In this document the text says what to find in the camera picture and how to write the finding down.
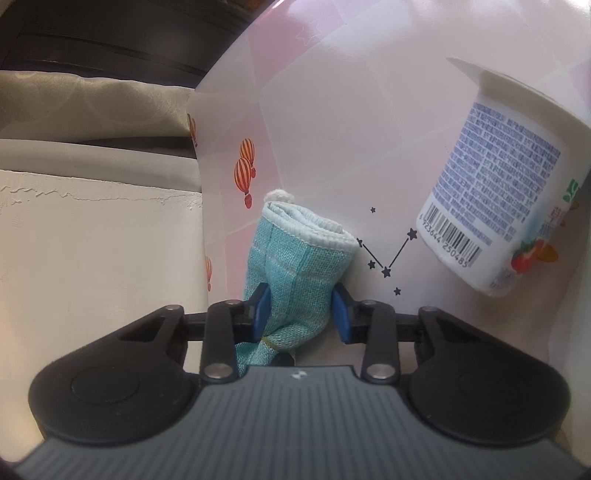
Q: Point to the dark wooden furniture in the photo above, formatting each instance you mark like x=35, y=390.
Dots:
x=115, y=37

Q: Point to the cream leather sofa seat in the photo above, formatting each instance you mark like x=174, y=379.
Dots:
x=92, y=240

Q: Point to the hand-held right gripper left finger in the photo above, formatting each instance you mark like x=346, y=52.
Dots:
x=261, y=314

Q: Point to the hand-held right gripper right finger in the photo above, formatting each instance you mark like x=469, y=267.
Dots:
x=341, y=318

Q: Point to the teal checked towel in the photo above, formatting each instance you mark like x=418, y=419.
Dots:
x=295, y=272

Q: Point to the beige satin cushion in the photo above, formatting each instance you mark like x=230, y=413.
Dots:
x=92, y=101

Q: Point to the white yogurt cup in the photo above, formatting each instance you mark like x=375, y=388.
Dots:
x=498, y=184

